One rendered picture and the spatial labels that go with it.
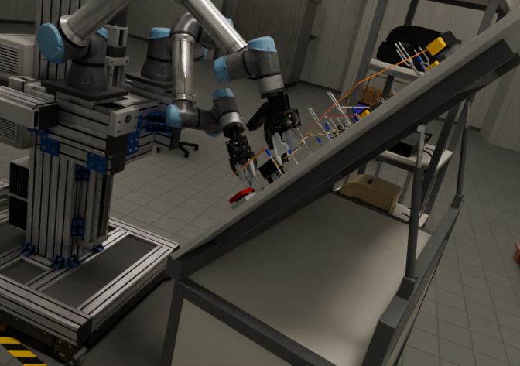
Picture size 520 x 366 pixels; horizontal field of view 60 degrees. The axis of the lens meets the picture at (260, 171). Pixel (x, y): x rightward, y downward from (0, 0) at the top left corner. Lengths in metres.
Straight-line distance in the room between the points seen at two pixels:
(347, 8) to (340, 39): 0.71
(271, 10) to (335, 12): 1.90
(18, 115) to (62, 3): 0.51
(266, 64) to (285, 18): 8.91
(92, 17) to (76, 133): 0.47
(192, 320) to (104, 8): 0.99
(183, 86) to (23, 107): 0.57
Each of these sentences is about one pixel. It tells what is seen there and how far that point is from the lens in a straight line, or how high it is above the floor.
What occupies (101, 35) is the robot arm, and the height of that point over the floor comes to 1.36.
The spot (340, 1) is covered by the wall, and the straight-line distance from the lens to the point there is 11.51.
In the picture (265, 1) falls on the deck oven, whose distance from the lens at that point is 10.35.
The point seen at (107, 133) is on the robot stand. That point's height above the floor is 1.03.
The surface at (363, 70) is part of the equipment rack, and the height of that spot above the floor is 1.41.
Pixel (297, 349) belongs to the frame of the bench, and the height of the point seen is 0.80.
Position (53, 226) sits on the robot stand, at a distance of 2.35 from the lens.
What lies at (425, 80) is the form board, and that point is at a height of 1.52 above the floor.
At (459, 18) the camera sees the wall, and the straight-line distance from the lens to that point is 11.35.
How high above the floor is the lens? 1.58
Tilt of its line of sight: 20 degrees down
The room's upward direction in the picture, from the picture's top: 13 degrees clockwise
